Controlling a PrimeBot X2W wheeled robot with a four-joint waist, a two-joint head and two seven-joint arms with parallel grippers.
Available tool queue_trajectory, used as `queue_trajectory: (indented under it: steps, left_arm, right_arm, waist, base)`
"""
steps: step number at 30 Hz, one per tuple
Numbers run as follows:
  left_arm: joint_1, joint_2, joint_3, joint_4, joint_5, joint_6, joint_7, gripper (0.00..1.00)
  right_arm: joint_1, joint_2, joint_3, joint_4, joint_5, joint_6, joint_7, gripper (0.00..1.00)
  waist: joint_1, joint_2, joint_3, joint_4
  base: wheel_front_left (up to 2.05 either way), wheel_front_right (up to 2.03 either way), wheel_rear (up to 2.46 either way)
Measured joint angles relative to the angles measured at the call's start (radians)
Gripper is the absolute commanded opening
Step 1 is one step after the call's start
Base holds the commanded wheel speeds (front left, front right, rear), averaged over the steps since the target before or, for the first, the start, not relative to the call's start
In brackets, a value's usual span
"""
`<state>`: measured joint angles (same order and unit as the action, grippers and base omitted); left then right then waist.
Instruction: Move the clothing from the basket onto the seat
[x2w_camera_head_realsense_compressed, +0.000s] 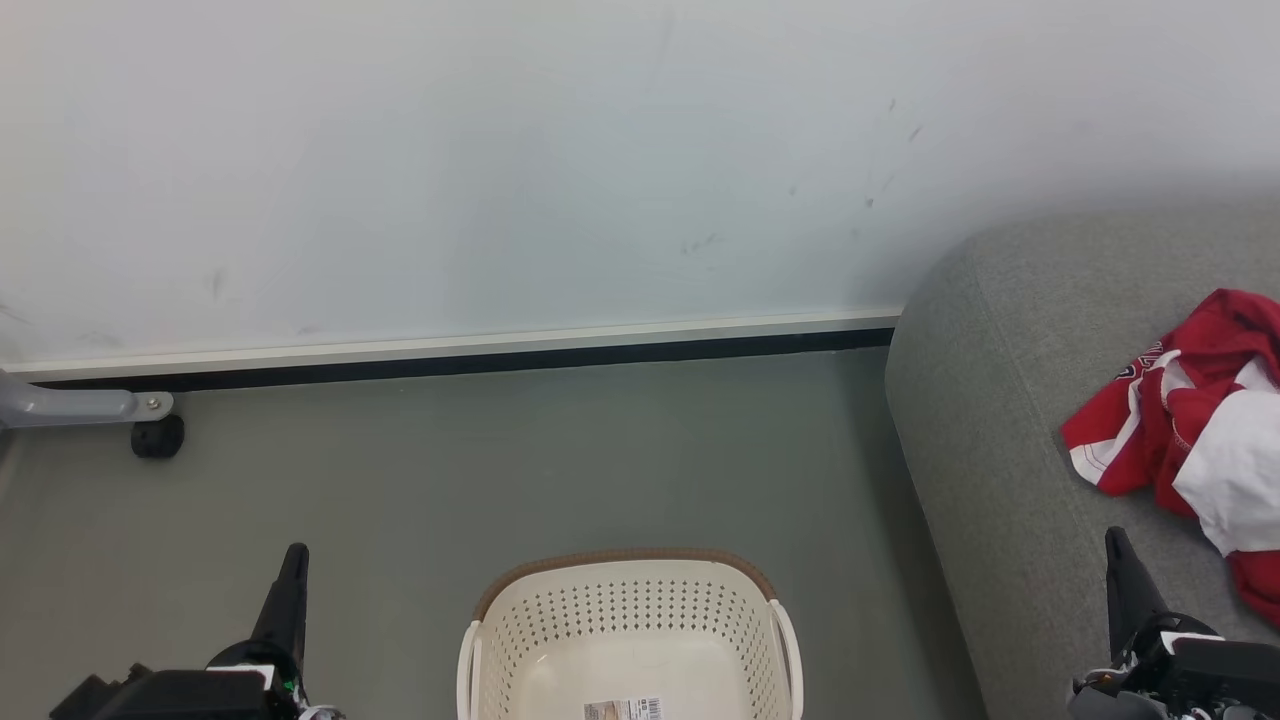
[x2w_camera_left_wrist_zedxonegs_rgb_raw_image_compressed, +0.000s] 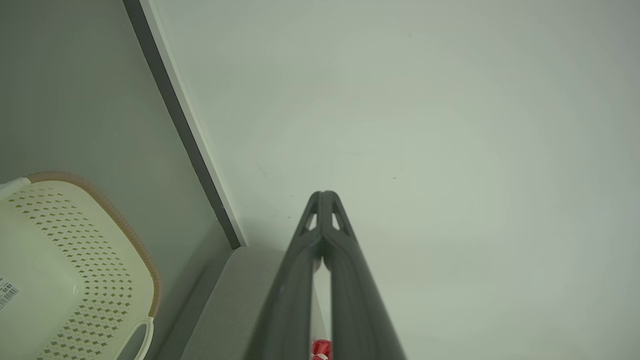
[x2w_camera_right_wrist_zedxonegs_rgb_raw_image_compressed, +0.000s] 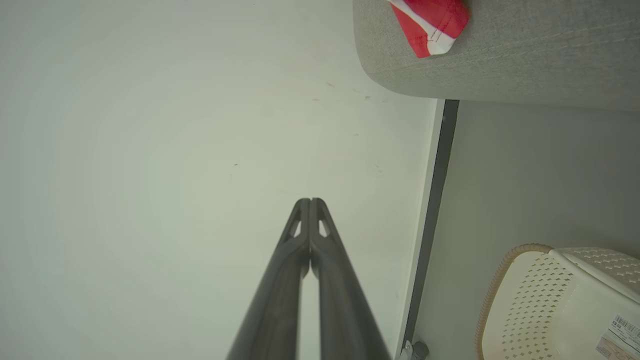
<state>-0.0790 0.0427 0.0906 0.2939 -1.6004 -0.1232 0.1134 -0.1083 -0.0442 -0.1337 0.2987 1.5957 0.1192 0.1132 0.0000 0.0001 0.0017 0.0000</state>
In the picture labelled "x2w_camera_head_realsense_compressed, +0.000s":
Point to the white and black baseboard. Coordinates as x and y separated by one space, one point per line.
450 352

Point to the black caster wheel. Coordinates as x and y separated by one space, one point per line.
158 438

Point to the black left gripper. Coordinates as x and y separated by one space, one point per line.
170 695

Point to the red shorts with white stripes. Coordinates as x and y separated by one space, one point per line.
1110 440

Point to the grey fabric sofa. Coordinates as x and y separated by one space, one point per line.
1000 420

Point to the cream perforated laundry basket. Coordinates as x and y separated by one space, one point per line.
620 640

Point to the red and white shirt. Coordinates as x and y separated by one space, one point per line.
1240 470

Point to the barcode label sticker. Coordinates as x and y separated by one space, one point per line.
625 710

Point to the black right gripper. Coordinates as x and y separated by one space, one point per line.
1220 680

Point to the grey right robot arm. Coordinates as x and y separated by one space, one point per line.
1105 706

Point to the grey metal frame leg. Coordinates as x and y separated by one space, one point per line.
70 405

